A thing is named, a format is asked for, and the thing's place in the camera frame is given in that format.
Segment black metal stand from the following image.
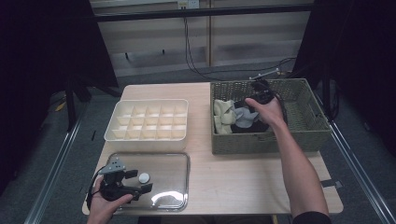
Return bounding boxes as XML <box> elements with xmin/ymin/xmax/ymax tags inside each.
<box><xmin>320</xmin><ymin>62</ymin><xmax>342</xmax><ymax>120</ymax></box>
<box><xmin>64</xmin><ymin>73</ymin><xmax>123</xmax><ymax>132</ymax></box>

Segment dark curtain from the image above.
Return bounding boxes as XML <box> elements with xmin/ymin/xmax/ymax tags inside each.
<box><xmin>0</xmin><ymin>0</ymin><xmax>120</xmax><ymax>188</ymax></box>
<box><xmin>292</xmin><ymin>0</ymin><xmax>396</xmax><ymax>157</ymax></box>

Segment right hand-held gripper cable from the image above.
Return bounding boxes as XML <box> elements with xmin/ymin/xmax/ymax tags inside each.
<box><xmin>273</xmin><ymin>91</ymin><xmax>289</xmax><ymax>125</ymax></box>

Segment person's black shirt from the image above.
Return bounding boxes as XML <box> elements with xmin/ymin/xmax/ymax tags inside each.
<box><xmin>291</xmin><ymin>210</ymin><xmax>332</xmax><ymax>224</ymax></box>

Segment metal floor rail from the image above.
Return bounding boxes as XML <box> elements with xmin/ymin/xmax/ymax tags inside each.
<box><xmin>314</xmin><ymin>92</ymin><xmax>396</xmax><ymax>224</ymax></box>
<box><xmin>23</xmin><ymin>119</ymin><xmax>82</xmax><ymax>224</ymax></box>

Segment cream divided organizer box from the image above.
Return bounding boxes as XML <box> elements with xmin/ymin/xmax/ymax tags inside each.
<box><xmin>104</xmin><ymin>98</ymin><xmax>190</xmax><ymax>153</ymax></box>

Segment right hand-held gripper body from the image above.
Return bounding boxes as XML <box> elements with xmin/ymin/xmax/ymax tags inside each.
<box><xmin>248</xmin><ymin>68</ymin><xmax>280</xmax><ymax>105</ymax></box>

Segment left hand-held gripper cable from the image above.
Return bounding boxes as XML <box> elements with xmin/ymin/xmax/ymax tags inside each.
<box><xmin>86</xmin><ymin>166</ymin><xmax>108</xmax><ymax>209</ymax></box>

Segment grey sock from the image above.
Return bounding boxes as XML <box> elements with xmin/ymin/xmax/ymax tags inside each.
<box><xmin>233</xmin><ymin>106</ymin><xmax>260</xmax><ymax>129</ymax></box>

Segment hand-held gripper cable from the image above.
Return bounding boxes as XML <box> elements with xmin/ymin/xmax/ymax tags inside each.
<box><xmin>86</xmin><ymin>166</ymin><xmax>108</xmax><ymax>209</ymax></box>
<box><xmin>273</xmin><ymin>91</ymin><xmax>289</xmax><ymax>125</ymax></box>

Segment grey tape piece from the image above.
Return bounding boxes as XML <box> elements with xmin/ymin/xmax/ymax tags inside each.
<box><xmin>320</xmin><ymin>179</ymin><xmax>344</xmax><ymax>189</ymax></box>

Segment black horizontal bar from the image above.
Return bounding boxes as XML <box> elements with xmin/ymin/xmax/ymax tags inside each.
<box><xmin>92</xmin><ymin>4</ymin><xmax>314</xmax><ymax>22</ymax></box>

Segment green woven basket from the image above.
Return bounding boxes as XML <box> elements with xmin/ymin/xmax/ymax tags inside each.
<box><xmin>209</xmin><ymin>77</ymin><xmax>332</xmax><ymax>156</ymax></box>

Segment beige sock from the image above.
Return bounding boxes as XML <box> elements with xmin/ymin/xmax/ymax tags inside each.
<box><xmin>213</xmin><ymin>99</ymin><xmax>237</xmax><ymax>125</ymax></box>
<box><xmin>214</xmin><ymin>118</ymin><xmax>233</xmax><ymax>135</ymax></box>

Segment person's right hand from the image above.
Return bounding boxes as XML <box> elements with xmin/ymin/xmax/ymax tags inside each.
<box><xmin>244</xmin><ymin>96</ymin><xmax>287</xmax><ymax>129</ymax></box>

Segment black floor cable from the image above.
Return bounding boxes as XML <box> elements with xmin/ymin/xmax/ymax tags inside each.
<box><xmin>182</xmin><ymin>17</ymin><xmax>297</xmax><ymax>81</ymax></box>

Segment person's left hand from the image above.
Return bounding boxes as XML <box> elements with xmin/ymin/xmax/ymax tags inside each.
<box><xmin>87</xmin><ymin>177</ymin><xmax>134</xmax><ymax>224</ymax></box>

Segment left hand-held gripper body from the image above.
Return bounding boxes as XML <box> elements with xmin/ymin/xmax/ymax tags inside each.
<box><xmin>98</xmin><ymin>157</ymin><xmax>142</xmax><ymax>203</ymax></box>

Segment white wall outlet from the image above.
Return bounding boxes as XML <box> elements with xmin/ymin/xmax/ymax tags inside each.
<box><xmin>177</xmin><ymin>0</ymin><xmax>200</xmax><ymax>9</ymax></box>

